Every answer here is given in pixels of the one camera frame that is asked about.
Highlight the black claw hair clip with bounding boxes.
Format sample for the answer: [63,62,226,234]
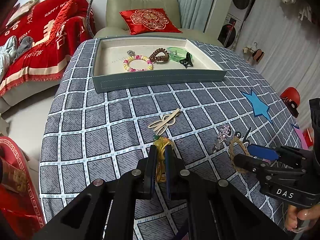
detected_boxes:
[179,52,194,68]

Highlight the brown spiral hair tie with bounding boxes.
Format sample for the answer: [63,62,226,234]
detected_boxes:
[149,48,170,64]

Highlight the green translucent bangle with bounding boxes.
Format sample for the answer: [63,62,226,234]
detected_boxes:
[167,47,187,63]

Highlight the pink yellow bead bracelet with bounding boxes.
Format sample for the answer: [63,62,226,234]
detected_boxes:
[122,55,154,73]

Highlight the pink silver ring charm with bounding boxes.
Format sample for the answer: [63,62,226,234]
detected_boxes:
[127,50,136,56]

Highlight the grey-green jewelry tray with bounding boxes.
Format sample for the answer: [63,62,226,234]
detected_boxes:
[93,36,226,93]

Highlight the right hand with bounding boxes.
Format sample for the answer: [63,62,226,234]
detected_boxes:
[285,204,320,232]

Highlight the black bobby pin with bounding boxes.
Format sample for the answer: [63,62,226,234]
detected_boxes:
[234,127,252,147]

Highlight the pink rhinestone hair clip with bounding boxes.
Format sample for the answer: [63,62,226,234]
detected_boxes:
[212,125,232,153]

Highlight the red hat ornament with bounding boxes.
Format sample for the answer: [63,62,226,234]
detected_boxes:
[280,87,300,118]

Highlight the grey checked tablecloth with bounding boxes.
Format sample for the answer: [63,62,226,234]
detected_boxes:
[34,38,301,239]

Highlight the red round box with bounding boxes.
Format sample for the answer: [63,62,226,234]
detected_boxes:
[1,137,45,239]

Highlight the red embroidered cushion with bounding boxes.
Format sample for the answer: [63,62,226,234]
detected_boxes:
[119,8,181,35]

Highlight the light blue curtain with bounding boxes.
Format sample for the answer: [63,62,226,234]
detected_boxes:
[178,0,214,31]

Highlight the green armchair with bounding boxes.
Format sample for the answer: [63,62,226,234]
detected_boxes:
[95,0,223,47]

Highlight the red blanket on sofa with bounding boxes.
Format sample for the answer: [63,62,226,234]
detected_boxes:
[1,0,97,95]

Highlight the grey clothes pile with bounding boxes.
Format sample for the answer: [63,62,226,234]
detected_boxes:
[0,36,34,80]

